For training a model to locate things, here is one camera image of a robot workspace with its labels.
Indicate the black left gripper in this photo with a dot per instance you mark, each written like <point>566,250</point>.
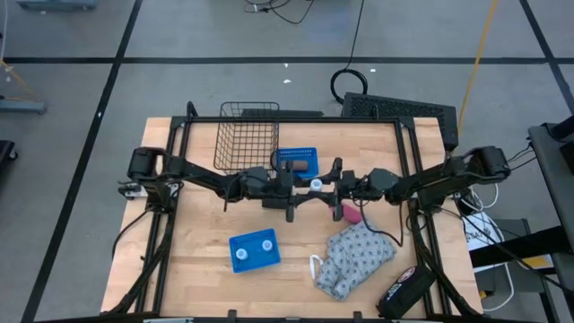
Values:
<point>266,186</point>

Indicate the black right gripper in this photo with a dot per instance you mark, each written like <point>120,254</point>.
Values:
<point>356,186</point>

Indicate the white bottle cap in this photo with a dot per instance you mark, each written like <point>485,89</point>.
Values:
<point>316,184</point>

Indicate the brown bandage roll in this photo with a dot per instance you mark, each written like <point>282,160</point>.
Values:
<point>301,166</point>

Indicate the pink bandage roll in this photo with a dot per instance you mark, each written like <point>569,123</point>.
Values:
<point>353,214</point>

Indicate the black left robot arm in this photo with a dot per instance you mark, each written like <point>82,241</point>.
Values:
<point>197,172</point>

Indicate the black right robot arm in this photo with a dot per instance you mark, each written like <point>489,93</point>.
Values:
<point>439,179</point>

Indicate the blue slotted plastic basket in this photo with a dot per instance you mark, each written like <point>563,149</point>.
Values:
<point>253,264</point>
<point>314,172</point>

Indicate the grey patterned cloth pouch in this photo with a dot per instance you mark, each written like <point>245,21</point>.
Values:
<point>354,260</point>

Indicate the black first aid pouch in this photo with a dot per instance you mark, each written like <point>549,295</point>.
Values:
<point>403,291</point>

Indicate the black table clamp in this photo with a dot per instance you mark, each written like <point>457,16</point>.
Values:
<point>357,315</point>
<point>232,314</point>

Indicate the white printed bag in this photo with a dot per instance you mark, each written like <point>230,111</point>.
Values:
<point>482,233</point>

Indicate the silver controller box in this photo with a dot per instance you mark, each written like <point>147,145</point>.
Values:
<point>132,192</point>

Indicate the silver aluminium bar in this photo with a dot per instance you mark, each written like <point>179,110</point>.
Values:
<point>168,320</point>

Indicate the grey black side table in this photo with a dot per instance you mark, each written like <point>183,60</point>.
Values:
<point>551,179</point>

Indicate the grey blue floor base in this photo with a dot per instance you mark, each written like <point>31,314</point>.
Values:
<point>22,107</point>
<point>56,4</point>

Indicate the black floor object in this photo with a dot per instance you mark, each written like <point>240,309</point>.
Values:
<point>6,154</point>

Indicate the black aluminium table frame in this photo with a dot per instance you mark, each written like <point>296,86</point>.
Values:
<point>291,119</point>

